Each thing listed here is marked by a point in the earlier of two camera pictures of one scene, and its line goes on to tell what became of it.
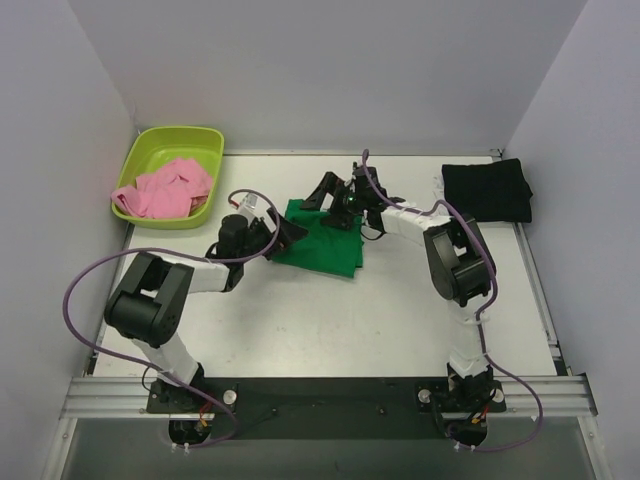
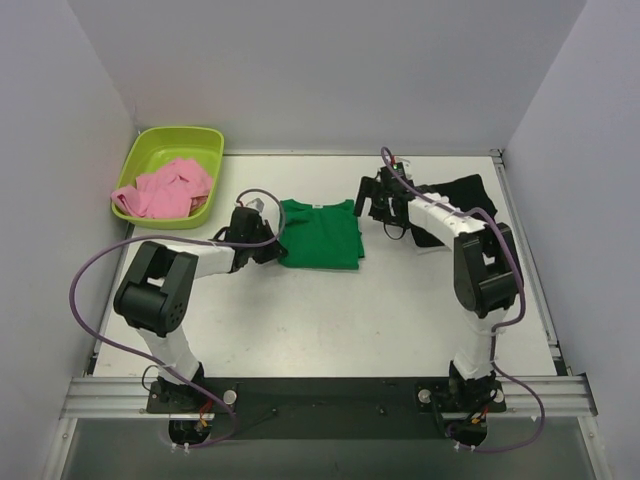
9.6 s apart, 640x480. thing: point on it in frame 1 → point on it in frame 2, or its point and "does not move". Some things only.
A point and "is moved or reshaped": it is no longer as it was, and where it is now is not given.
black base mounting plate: [331, 409] does not move
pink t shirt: [172, 192] does not move
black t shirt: [489, 192] is moved or reshaped
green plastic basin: [153, 148] does not move
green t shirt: [328, 249] does not move
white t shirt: [438, 186] is moved or reshaped
